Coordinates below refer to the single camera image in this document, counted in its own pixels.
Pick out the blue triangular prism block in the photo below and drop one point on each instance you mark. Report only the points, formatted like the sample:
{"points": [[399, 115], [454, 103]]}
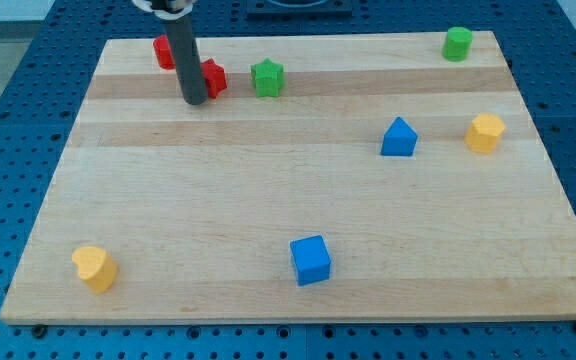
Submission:
{"points": [[400, 139]]}

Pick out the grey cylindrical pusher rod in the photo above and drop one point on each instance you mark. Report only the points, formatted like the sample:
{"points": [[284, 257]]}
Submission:
{"points": [[183, 46]]}

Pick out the green cylinder block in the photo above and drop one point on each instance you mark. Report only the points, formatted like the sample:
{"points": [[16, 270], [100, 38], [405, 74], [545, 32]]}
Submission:
{"points": [[457, 44]]}

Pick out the yellow heart block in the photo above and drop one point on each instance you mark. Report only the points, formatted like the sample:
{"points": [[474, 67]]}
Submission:
{"points": [[95, 267]]}

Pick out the green star block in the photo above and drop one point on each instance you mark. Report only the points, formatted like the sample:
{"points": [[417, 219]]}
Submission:
{"points": [[267, 78]]}

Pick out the red star block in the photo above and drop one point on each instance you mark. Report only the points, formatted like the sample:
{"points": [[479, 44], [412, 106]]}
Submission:
{"points": [[214, 76]]}

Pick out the blue cube block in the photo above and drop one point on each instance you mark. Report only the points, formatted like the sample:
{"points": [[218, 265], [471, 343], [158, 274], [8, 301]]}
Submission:
{"points": [[311, 260]]}

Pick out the red round block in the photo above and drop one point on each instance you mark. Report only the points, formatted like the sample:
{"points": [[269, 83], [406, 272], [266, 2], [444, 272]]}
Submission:
{"points": [[163, 52]]}

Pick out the yellow hexagon block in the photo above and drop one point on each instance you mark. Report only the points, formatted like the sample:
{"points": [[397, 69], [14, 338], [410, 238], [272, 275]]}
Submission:
{"points": [[485, 133]]}

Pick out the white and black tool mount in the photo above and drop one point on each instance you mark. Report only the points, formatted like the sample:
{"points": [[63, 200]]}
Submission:
{"points": [[168, 10]]}

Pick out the light wooden board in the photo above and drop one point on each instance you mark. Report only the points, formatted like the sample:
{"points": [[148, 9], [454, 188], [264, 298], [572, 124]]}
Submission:
{"points": [[198, 205]]}

